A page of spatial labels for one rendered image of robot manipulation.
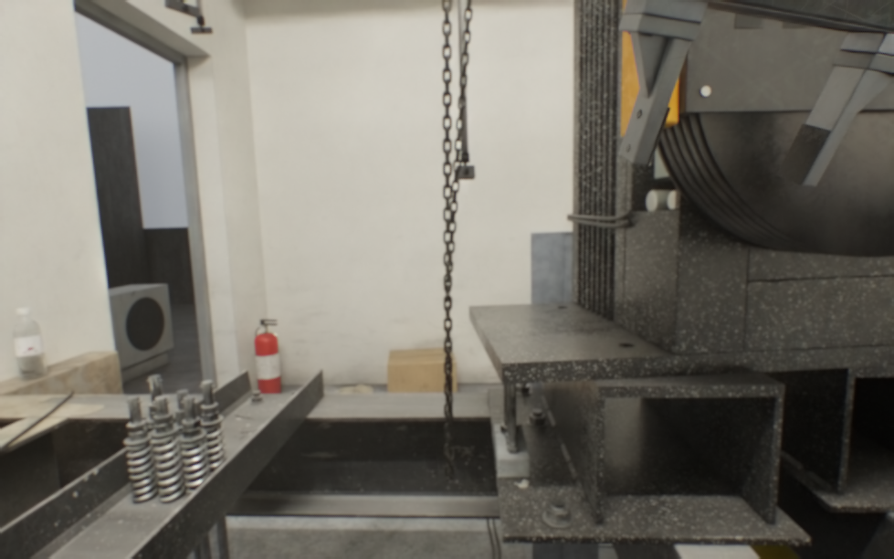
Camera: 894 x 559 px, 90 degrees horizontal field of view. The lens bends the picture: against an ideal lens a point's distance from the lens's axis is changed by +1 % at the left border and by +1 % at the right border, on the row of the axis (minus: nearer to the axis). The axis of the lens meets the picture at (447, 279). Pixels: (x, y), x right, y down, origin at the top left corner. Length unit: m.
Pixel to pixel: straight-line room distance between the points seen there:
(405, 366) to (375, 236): 0.89
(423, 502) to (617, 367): 0.69
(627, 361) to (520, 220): 2.38
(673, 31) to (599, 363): 0.44
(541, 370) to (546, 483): 0.23
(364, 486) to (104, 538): 0.58
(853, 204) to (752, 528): 0.43
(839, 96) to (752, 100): 0.16
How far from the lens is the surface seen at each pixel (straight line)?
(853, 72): 0.43
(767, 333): 0.78
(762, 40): 0.60
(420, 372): 2.78
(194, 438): 0.83
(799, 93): 0.61
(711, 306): 0.72
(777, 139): 0.60
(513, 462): 0.81
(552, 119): 3.10
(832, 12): 0.39
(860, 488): 0.99
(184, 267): 7.93
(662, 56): 0.36
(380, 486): 1.24
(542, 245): 1.22
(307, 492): 1.30
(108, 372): 2.03
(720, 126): 0.57
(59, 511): 0.88
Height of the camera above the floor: 1.09
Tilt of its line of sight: 7 degrees down
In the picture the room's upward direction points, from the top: 2 degrees counter-clockwise
